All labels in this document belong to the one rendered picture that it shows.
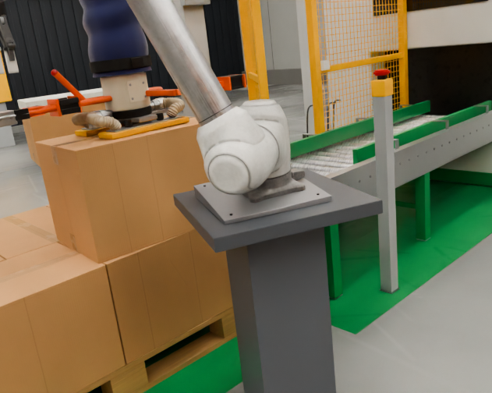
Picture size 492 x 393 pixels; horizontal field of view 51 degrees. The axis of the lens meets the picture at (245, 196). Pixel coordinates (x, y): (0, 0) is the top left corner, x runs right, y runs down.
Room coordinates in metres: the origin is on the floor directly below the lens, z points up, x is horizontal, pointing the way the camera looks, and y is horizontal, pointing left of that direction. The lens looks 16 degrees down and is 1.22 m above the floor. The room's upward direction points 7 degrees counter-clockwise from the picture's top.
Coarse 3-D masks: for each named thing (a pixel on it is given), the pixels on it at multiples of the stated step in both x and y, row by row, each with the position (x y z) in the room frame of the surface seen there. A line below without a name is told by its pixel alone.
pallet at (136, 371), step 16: (208, 320) 1.92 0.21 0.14; (224, 320) 1.97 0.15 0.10; (208, 336) 2.00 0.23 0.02; (224, 336) 1.96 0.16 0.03; (176, 352) 1.90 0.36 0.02; (192, 352) 1.88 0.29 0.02; (208, 352) 1.90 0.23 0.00; (128, 368) 1.66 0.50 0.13; (144, 368) 1.71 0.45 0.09; (160, 368) 1.80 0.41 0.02; (176, 368) 1.79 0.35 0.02; (96, 384) 1.58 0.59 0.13; (112, 384) 1.62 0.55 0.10; (128, 384) 1.65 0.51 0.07; (144, 384) 1.70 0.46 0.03
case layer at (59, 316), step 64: (0, 256) 1.88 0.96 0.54; (64, 256) 1.79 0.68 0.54; (128, 256) 1.72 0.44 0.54; (192, 256) 1.90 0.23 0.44; (0, 320) 1.42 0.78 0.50; (64, 320) 1.54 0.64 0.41; (128, 320) 1.69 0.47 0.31; (192, 320) 1.87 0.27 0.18; (0, 384) 1.39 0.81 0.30; (64, 384) 1.51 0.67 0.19
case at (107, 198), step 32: (192, 128) 1.95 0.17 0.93; (64, 160) 1.76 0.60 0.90; (96, 160) 1.71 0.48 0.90; (128, 160) 1.78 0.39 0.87; (160, 160) 1.85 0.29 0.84; (192, 160) 1.94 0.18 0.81; (64, 192) 1.82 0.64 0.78; (96, 192) 1.70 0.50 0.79; (128, 192) 1.76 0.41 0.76; (160, 192) 1.84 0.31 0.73; (64, 224) 1.88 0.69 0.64; (96, 224) 1.68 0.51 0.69; (128, 224) 1.75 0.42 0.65; (160, 224) 1.83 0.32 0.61; (96, 256) 1.67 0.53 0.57
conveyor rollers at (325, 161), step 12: (408, 120) 3.75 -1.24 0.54; (420, 120) 3.68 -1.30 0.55; (372, 132) 3.46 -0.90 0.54; (396, 132) 3.34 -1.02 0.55; (336, 144) 3.23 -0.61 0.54; (348, 144) 3.17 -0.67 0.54; (360, 144) 3.11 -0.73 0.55; (300, 156) 2.99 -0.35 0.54; (312, 156) 2.93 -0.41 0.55; (324, 156) 2.96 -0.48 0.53; (336, 156) 2.90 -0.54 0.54; (348, 156) 2.85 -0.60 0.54; (300, 168) 2.66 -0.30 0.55; (312, 168) 2.69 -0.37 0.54; (324, 168) 2.63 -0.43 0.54; (336, 168) 2.58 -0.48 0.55
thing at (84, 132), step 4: (84, 128) 2.02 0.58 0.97; (92, 128) 1.99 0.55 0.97; (96, 128) 1.99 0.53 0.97; (100, 128) 2.00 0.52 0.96; (104, 128) 2.00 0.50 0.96; (108, 128) 2.00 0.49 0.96; (76, 132) 2.00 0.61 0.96; (80, 132) 1.98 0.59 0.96; (84, 132) 1.95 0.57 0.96; (88, 132) 1.95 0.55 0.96; (92, 132) 1.96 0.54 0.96; (96, 132) 1.97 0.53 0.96; (100, 132) 1.98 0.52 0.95
